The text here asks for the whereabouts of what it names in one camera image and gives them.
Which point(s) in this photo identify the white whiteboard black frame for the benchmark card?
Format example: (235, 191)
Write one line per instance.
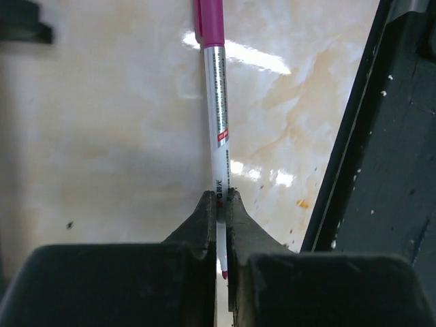
(21, 22)

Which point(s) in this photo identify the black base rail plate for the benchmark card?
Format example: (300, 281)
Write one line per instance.
(378, 192)

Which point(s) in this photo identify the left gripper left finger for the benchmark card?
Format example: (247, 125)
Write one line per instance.
(171, 283)

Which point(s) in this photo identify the pink capped whiteboard marker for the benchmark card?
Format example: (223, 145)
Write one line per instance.
(210, 34)

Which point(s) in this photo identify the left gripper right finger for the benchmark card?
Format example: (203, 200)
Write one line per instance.
(269, 285)

